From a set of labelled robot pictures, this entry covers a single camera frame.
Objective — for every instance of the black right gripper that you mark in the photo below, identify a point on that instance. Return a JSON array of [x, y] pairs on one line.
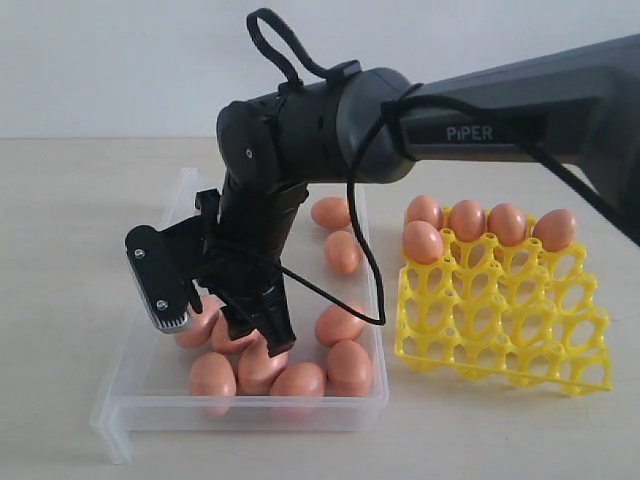
[[232, 247]]

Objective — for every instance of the brown egg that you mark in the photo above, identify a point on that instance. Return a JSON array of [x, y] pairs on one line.
[[223, 344], [335, 324], [422, 242], [257, 371], [331, 213], [556, 230], [212, 375], [349, 369], [342, 252], [301, 379], [202, 324]]

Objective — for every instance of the brown egg placed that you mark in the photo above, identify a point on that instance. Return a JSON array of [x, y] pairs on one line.
[[467, 220], [425, 208], [508, 223]]

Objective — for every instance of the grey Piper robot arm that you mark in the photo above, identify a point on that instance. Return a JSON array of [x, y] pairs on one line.
[[575, 112]]

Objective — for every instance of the yellow plastic egg tray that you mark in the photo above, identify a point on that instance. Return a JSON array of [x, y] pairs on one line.
[[521, 312]]

